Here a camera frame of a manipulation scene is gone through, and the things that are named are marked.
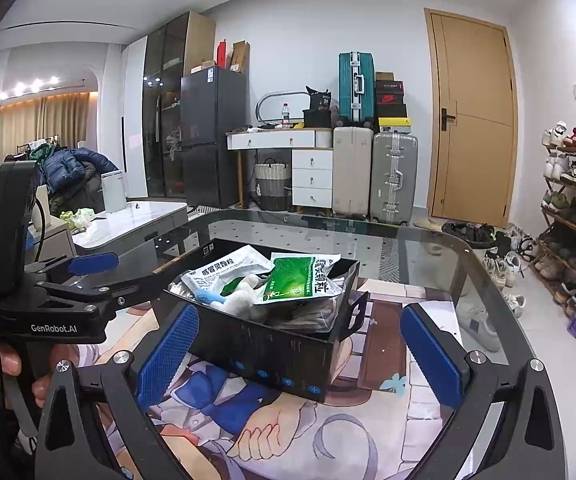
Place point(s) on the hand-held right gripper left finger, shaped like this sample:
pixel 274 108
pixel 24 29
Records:
pixel 168 355

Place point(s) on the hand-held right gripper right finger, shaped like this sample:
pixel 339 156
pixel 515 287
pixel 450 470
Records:
pixel 430 355

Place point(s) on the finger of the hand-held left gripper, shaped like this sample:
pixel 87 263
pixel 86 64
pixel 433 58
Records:
pixel 93 263
pixel 118 296

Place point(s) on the white blue plush toy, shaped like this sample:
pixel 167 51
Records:
pixel 240 302

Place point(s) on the white medicine packet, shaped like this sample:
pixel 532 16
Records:
pixel 218 272

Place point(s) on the black storage box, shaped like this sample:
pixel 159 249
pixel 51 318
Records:
pixel 268 360

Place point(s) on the green medicine packet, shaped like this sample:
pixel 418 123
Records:
pixel 293 280

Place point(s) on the grey side cabinet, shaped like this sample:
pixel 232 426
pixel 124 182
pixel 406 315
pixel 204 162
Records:
pixel 55 242

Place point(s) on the green white plastic bag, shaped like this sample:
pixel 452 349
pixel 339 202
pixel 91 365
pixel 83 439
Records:
pixel 80 219

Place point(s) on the white sneakers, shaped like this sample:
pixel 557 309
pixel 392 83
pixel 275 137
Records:
pixel 480 327

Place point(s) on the white marble-top cabinet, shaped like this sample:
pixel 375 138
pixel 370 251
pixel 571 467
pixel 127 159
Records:
pixel 138 220

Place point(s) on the white cylindrical appliance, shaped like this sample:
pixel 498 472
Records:
pixel 114 191

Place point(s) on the blue puffer jacket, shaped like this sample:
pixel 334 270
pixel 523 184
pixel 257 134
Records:
pixel 75 167

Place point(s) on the printed cartoon table mat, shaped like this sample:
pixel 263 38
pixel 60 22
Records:
pixel 367 435

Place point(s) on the beige curtains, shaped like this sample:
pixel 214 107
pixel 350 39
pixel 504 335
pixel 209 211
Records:
pixel 43 120

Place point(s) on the pile of loose shoes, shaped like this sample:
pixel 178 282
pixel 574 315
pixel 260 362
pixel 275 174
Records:
pixel 502 260

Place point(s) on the beige slippers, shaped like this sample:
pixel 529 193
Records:
pixel 427 225

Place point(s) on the dark glass-door cabinet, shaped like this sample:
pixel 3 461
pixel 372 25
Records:
pixel 163 110

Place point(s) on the dark grey refrigerator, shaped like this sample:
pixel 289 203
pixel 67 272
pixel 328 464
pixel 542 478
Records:
pixel 213 135

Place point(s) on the silver suitcase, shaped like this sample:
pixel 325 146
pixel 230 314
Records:
pixel 392 180

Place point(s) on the woven basket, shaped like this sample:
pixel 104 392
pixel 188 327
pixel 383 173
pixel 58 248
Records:
pixel 273 185

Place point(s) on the wooden shoe rack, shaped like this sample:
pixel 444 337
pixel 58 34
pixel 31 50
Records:
pixel 572 220

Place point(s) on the beige suitcase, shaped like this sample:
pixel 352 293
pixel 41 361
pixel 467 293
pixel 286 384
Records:
pixel 352 170

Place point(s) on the white desk with drawers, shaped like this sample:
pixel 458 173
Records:
pixel 313 170

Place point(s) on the wooden door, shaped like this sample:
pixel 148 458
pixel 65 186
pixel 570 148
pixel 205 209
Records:
pixel 472 120

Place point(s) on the clear water bottle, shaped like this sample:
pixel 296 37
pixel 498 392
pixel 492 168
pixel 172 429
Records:
pixel 286 116

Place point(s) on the brown cardboard box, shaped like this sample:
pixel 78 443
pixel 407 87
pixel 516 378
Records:
pixel 240 57

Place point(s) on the black bag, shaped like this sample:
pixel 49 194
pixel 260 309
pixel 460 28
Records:
pixel 318 110

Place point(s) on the teal suitcase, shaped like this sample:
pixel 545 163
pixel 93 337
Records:
pixel 355 87

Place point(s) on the oval chrome mirror frame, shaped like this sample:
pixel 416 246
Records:
pixel 268 97

